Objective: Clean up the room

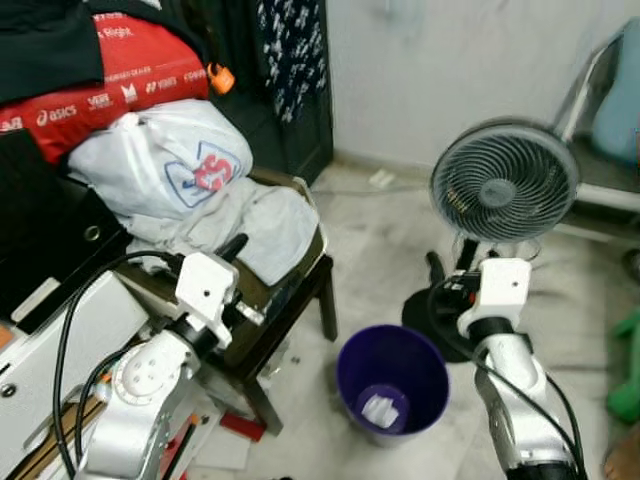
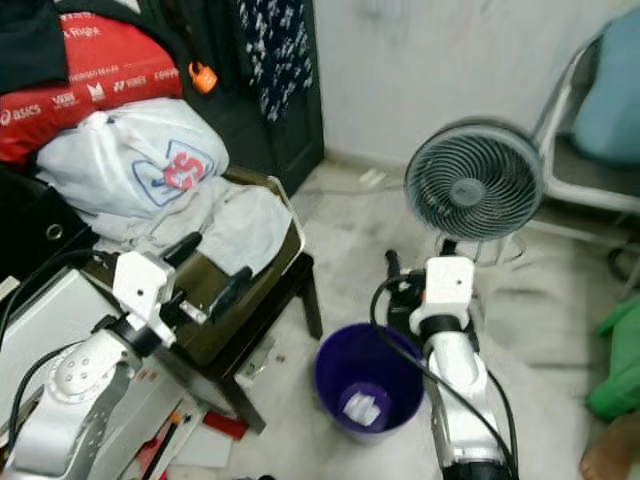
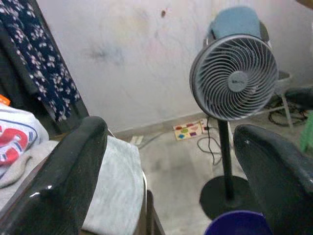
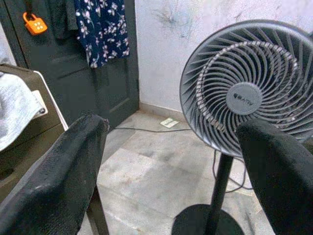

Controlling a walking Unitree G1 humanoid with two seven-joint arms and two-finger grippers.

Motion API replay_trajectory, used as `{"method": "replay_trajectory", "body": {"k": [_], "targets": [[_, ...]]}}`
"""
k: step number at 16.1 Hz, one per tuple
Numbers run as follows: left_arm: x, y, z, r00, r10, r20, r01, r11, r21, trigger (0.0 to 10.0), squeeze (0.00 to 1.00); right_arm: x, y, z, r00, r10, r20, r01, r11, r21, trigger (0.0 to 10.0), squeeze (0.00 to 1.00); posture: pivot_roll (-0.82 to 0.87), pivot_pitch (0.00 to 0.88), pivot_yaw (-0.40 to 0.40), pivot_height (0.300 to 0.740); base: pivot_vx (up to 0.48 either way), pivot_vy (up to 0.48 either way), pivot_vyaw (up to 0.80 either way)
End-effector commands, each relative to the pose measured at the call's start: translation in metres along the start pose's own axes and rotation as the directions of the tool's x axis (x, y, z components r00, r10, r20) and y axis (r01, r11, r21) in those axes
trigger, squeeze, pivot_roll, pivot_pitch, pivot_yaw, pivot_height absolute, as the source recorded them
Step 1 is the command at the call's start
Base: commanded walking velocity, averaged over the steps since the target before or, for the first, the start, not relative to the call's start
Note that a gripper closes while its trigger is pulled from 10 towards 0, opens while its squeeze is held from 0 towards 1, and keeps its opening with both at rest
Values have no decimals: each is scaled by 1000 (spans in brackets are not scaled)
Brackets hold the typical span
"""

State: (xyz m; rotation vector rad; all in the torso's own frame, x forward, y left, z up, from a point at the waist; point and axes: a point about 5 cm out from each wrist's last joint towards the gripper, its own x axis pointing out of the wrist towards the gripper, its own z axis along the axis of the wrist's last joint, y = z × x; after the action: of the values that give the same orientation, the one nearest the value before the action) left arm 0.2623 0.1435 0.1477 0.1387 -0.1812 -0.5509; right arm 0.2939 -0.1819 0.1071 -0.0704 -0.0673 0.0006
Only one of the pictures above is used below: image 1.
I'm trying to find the white wrapper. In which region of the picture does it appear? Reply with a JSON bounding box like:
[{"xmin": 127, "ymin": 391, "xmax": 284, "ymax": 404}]
[{"xmin": 359, "ymin": 394, "xmax": 404, "ymax": 430}]

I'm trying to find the dark wooden chair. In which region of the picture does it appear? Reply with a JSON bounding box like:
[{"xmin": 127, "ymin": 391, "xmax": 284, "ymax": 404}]
[{"xmin": 109, "ymin": 164, "xmax": 342, "ymax": 437}]

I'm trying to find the light grey cloth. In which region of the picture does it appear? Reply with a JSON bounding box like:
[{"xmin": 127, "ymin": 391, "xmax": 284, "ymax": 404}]
[{"xmin": 124, "ymin": 184, "xmax": 322, "ymax": 287}]

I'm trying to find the purple waste bin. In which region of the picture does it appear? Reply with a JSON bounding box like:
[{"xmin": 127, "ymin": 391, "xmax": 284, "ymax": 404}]
[{"xmin": 335, "ymin": 324, "xmax": 452, "ymax": 437}]

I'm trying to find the grey round floor fan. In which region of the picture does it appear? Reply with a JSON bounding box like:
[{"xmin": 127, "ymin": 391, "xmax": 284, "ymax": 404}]
[{"xmin": 401, "ymin": 117, "xmax": 582, "ymax": 364}]

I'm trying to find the small red item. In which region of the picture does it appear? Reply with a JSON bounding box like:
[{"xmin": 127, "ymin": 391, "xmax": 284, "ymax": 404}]
[{"xmin": 219, "ymin": 411, "xmax": 267, "ymax": 442}]

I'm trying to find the dark cabinet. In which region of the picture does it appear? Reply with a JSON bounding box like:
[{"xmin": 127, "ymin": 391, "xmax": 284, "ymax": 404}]
[{"xmin": 199, "ymin": 0, "xmax": 337, "ymax": 187}]

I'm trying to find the white plastic bag red logo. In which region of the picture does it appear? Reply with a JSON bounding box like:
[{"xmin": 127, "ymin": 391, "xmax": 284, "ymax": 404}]
[{"xmin": 67, "ymin": 97, "xmax": 257, "ymax": 222}]

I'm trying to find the grey metal chair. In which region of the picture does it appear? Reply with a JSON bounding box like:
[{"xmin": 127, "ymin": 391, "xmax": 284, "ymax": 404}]
[{"xmin": 554, "ymin": 19, "xmax": 640, "ymax": 242}]

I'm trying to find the orange tag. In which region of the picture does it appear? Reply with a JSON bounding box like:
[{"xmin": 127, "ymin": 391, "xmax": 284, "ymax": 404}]
[{"xmin": 207, "ymin": 62, "xmax": 237, "ymax": 97}]

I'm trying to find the black box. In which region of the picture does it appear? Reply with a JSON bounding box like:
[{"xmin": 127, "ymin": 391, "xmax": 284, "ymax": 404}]
[{"xmin": 0, "ymin": 129, "xmax": 132, "ymax": 322}]

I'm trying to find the white box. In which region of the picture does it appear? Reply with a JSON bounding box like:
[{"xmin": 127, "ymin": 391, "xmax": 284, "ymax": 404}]
[{"xmin": 0, "ymin": 269, "xmax": 152, "ymax": 473}]

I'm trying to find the red sports bag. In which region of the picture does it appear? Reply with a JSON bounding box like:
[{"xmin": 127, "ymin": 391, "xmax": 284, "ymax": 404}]
[{"xmin": 0, "ymin": 9, "xmax": 212, "ymax": 167}]

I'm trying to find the dark garment with white print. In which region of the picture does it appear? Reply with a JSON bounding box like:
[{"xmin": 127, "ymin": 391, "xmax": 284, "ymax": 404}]
[{"xmin": 254, "ymin": 0, "xmax": 332, "ymax": 127}]

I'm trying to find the light blue cushion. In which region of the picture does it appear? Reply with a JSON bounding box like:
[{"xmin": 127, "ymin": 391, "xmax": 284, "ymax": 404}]
[{"xmin": 589, "ymin": 19, "xmax": 640, "ymax": 167}]

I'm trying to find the black cloth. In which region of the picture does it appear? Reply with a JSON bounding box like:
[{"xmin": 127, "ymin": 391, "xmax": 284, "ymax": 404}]
[{"xmin": 0, "ymin": 0, "xmax": 107, "ymax": 107}]

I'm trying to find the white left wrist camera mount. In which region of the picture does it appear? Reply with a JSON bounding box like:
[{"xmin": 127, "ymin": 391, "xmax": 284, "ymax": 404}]
[{"xmin": 174, "ymin": 251, "xmax": 242, "ymax": 323}]

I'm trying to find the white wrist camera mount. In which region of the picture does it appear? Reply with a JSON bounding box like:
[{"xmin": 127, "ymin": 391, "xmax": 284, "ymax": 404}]
[
  {"xmin": 477, "ymin": 257, "xmax": 534, "ymax": 320},
  {"xmin": 174, "ymin": 251, "xmax": 242, "ymax": 323}
]

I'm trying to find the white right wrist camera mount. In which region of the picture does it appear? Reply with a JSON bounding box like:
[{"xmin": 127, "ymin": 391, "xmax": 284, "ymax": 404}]
[{"xmin": 477, "ymin": 257, "xmax": 534, "ymax": 320}]

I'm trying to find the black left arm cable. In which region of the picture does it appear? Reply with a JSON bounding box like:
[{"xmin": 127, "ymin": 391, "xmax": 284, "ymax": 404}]
[{"xmin": 52, "ymin": 250, "xmax": 186, "ymax": 479}]

